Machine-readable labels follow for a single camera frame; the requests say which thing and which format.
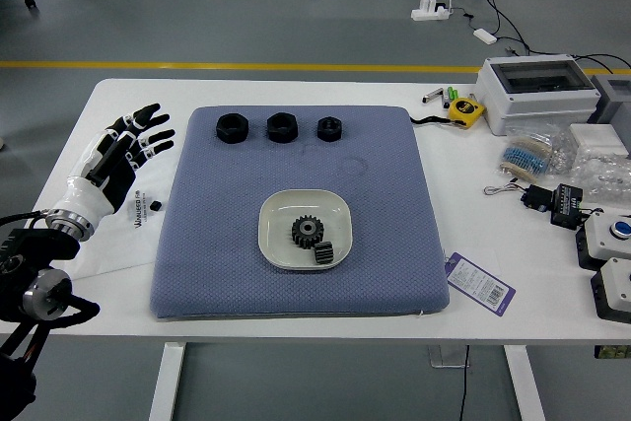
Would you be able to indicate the small black gear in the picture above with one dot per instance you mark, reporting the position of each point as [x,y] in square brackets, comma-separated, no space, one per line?
[324,253]

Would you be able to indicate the blue-grey quilted cushion mat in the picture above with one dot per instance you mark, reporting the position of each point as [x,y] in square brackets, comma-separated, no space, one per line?
[315,164]

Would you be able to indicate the grey plastic box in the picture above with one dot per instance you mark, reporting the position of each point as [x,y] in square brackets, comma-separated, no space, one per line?
[616,105]

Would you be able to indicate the small black hex nut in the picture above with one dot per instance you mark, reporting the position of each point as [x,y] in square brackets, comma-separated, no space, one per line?
[323,133]

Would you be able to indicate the bag of blue resistors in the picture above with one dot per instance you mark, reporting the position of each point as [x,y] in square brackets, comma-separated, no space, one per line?
[527,155]

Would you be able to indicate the white table leg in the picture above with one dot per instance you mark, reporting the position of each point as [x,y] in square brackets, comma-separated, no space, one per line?
[525,381]
[167,381]

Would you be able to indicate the black terminal module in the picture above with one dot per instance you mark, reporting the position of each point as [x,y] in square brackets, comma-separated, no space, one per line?
[566,209]

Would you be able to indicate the white electrical enclosure box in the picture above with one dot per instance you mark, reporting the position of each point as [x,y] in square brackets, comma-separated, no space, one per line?
[532,105]

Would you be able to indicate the small white carton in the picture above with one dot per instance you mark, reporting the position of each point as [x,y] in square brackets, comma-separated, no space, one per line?
[596,137]

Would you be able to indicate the purple barcode tag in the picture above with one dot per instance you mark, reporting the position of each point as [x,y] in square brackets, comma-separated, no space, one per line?
[478,283]

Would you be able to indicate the big black gear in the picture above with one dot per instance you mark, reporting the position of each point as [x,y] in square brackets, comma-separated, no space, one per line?
[301,238]

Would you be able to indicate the large black hex nut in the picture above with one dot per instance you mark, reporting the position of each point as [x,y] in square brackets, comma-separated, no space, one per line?
[223,133]
[274,132]

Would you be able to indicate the metal bracket under table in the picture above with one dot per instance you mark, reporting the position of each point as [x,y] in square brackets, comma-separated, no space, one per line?
[441,357]

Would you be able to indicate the white power adapter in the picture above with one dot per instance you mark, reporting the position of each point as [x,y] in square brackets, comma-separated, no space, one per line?
[485,36]

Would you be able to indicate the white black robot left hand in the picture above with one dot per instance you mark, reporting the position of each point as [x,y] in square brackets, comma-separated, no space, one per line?
[113,179]

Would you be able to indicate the white power strip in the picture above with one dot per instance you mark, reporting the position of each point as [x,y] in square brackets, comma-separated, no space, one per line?
[429,13]

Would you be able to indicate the white square dish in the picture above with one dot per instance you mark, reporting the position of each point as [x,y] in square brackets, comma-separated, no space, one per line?
[281,209]

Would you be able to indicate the white black push button box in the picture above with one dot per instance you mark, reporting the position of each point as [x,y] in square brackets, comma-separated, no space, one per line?
[616,288]

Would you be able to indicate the clear bag of small parts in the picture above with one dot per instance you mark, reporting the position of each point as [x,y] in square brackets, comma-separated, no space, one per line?
[601,169]

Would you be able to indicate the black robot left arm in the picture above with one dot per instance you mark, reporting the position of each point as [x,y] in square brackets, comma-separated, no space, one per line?
[29,253]

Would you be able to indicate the tiny black cube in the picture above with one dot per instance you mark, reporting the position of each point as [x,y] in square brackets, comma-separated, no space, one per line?
[157,205]

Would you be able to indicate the push button box blue button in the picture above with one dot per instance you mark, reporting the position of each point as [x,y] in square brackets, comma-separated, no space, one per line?
[601,238]

